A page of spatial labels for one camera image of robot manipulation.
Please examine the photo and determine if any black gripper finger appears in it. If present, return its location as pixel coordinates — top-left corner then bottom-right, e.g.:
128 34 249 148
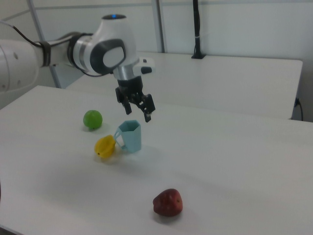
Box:
133 92 157 123
121 94 133 116

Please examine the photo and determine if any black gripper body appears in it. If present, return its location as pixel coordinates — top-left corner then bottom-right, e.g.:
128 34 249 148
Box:
115 76 148 103

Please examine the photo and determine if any teal hexagonal mug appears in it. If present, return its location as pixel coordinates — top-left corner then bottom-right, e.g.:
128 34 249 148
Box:
113 119 142 153

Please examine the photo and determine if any green apple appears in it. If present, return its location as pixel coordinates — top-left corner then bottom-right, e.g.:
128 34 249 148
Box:
83 110 103 131

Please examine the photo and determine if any yellow starfruit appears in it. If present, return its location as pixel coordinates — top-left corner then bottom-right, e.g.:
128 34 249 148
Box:
94 135 117 159

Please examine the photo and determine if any black pole with base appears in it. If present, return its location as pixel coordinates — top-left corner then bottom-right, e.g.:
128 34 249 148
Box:
191 0 206 60

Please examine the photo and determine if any red apple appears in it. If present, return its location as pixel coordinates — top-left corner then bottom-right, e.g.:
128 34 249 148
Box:
153 188 183 217

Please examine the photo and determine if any black strap on arm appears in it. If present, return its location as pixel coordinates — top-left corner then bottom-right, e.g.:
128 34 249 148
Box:
40 41 52 67

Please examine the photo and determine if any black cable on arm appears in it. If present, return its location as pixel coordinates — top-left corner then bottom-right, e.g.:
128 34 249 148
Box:
0 20 44 47

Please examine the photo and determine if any black wall cable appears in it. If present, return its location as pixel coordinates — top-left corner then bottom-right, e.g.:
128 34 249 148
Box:
294 97 304 121

